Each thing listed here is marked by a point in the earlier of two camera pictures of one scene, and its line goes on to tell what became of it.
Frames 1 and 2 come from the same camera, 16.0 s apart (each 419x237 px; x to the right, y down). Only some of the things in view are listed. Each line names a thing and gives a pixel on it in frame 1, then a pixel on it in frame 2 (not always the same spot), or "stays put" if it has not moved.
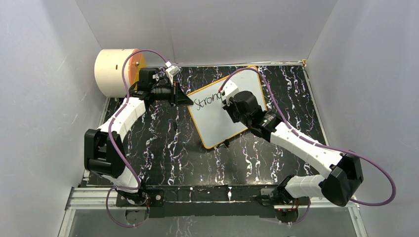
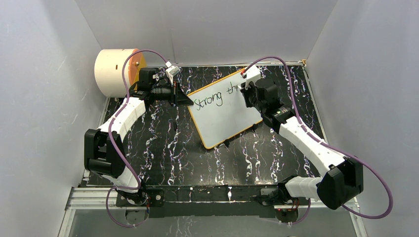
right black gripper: (229, 107) → (246, 92)
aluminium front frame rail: (94, 198) stays put
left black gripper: (178, 98) stays put
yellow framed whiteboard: (214, 124) stays put
